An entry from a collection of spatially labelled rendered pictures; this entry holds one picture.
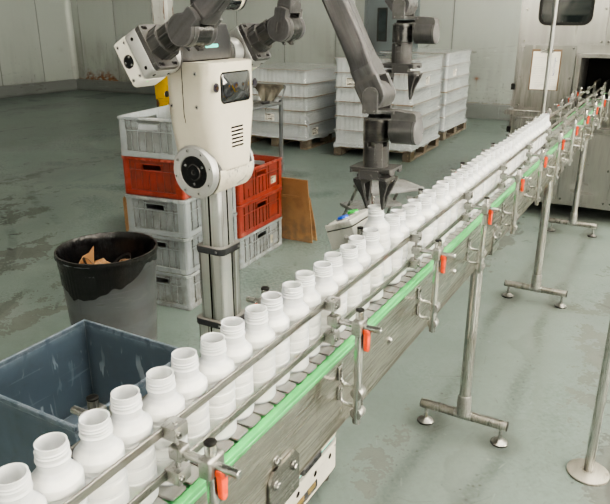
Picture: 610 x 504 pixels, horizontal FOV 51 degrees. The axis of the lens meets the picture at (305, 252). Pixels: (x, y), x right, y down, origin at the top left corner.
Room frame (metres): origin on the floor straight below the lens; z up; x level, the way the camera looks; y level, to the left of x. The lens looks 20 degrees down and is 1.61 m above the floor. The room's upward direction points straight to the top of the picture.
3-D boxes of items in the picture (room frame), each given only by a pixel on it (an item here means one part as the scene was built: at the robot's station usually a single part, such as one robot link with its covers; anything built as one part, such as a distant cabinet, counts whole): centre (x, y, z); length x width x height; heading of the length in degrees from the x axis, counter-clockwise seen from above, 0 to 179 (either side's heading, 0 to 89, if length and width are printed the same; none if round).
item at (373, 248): (1.36, -0.15, 1.09); 0.06 x 0.06 x 0.17
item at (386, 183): (1.42, -0.16, 1.25); 0.07 x 0.07 x 0.09; 61
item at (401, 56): (1.90, -0.27, 1.51); 0.10 x 0.07 x 0.07; 61
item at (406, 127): (1.41, -0.19, 1.41); 0.12 x 0.09 x 0.12; 60
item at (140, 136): (3.78, 0.74, 1.00); 0.61 x 0.41 x 0.22; 158
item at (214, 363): (0.86, 0.14, 1.08); 0.06 x 0.06 x 0.17
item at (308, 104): (9.10, 0.09, 0.50); 1.23 x 1.05 x 1.00; 149
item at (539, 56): (5.41, -1.94, 1.22); 0.23 x 0.03 x 0.32; 61
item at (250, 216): (4.44, 0.48, 0.33); 0.61 x 0.41 x 0.22; 154
